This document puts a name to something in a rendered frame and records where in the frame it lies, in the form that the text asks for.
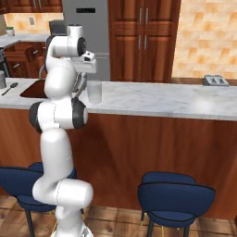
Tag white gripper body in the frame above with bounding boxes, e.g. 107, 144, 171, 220
72, 57, 98, 75

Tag wooden dining counter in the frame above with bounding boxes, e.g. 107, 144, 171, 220
0, 77, 237, 221

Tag clear drinking glass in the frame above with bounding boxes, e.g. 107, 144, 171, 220
87, 80, 103, 105

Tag grey fridge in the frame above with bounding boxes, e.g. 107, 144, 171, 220
62, 0, 111, 82

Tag black coffee machine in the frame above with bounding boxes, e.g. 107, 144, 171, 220
48, 19, 69, 37

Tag brown sink basin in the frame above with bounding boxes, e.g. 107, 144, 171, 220
19, 78, 49, 100

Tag wooden base cupboards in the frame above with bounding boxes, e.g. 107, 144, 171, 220
3, 41, 48, 80

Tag tall wooden cupboard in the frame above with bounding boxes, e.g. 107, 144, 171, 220
107, 0, 182, 84

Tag grey metal spoon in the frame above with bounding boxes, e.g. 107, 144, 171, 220
1, 81, 19, 97

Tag black oven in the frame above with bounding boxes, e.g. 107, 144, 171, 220
0, 48, 11, 79

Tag small potted plant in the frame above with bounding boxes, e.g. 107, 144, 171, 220
6, 26, 16, 38

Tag grey metal pot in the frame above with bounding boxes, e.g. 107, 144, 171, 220
0, 69, 7, 90

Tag silver toaster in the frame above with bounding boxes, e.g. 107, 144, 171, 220
202, 74, 231, 88

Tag blue bar stool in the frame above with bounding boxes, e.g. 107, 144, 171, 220
0, 162, 86, 237
137, 171, 217, 237

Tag wooden wall cupboards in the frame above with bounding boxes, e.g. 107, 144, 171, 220
0, 0, 64, 15

